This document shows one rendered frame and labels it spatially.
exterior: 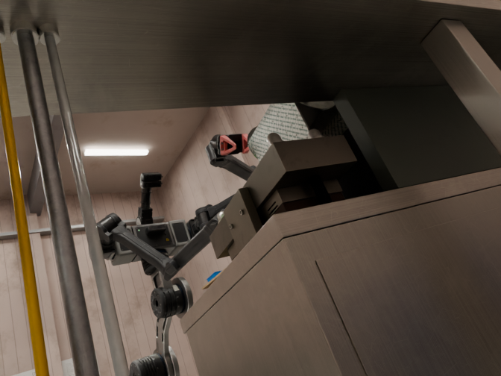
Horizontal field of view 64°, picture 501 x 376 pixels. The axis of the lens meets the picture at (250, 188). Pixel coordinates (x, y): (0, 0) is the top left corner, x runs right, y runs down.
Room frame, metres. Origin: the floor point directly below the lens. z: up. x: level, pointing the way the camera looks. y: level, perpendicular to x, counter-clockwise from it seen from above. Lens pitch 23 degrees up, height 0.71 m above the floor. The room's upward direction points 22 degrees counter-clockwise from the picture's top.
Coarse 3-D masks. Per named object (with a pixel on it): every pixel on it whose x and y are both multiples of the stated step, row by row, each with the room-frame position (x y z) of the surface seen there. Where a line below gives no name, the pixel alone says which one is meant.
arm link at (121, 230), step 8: (112, 216) 1.58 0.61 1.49; (120, 224) 1.59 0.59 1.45; (104, 232) 1.55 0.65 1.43; (112, 232) 1.56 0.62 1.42; (120, 232) 1.57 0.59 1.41; (128, 232) 1.59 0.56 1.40; (120, 240) 1.59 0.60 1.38; (128, 240) 1.57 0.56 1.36; (136, 240) 1.58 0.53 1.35; (136, 248) 1.58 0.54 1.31; (144, 248) 1.58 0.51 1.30; (152, 248) 1.59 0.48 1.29; (144, 256) 1.59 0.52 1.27; (152, 256) 1.58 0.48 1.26; (160, 256) 1.59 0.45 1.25; (152, 264) 1.61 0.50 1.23; (160, 264) 1.58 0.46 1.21; (176, 272) 1.54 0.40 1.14; (168, 280) 1.61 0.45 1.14
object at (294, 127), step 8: (296, 104) 0.81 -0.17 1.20; (296, 112) 0.82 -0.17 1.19; (288, 120) 0.85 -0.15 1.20; (296, 120) 0.83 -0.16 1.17; (304, 120) 0.82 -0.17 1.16; (280, 128) 0.89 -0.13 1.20; (288, 128) 0.87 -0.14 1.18; (296, 128) 0.84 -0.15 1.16; (304, 128) 0.82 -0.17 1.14; (280, 136) 0.90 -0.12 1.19; (288, 136) 0.88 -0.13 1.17; (296, 136) 0.85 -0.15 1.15; (304, 136) 0.83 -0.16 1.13; (264, 152) 0.98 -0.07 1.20
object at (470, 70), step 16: (432, 32) 0.64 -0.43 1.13; (448, 32) 0.63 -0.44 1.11; (464, 32) 0.64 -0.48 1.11; (432, 48) 0.66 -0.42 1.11; (448, 48) 0.64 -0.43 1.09; (464, 48) 0.62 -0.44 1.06; (480, 48) 0.65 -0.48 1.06; (448, 64) 0.65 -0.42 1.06; (464, 64) 0.63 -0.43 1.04; (480, 64) 0.63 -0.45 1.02; (448, 80) 0.67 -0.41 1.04; (464, 80) 0.65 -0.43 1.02; (480, 80) 0.63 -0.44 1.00; (496, 80) 0.63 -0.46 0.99; (464, 96) 0.66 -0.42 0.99; (480, 96) 0.64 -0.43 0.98; (496, 96) 0.63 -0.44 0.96; (480, 112) 0.66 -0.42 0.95; (496, 112) 0.64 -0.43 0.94; (496, 128) 0.65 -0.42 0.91; (496, 144) 0.67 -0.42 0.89
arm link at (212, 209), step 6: (228, 198) 1.82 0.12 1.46; (210, 204) 1.89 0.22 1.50; (216, 204) 1.85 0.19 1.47; (222, 204) 1.84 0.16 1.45; (198, 210) 1.88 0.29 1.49; (204, 210) 1.88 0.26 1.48; (210, 210) 1.87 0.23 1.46; (216, 210) 1.85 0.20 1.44; (210, 216) 1.87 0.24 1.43; (204, 222) 1.88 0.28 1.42
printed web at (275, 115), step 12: (276, 108) 0.87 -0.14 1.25; (288, 108) 0.84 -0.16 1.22; (336, 108) 0.88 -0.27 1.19; (264, 120) 0.93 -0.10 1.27; (276, 120) 0.89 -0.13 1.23; (324, 120) 0.92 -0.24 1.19; (336, 120) 0.89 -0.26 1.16; (264, 132) 0.95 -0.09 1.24; (324, 132) 0.94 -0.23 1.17; (336, 132) 0.92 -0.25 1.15; (252, 144) 1.01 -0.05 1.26; (264, 144) 0.97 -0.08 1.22
